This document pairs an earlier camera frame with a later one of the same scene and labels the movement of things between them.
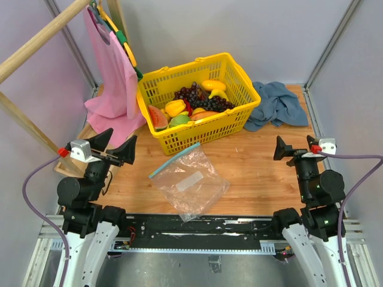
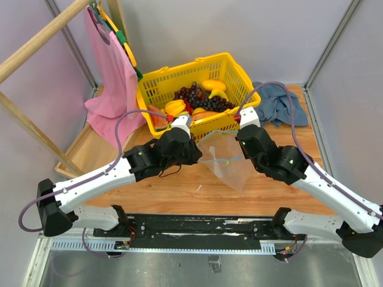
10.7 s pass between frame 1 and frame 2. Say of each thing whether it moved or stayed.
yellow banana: stayed
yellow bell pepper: stayed
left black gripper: moved
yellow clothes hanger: stayed
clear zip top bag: moved
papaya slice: stayed
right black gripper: moved
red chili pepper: stayed
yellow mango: stayed
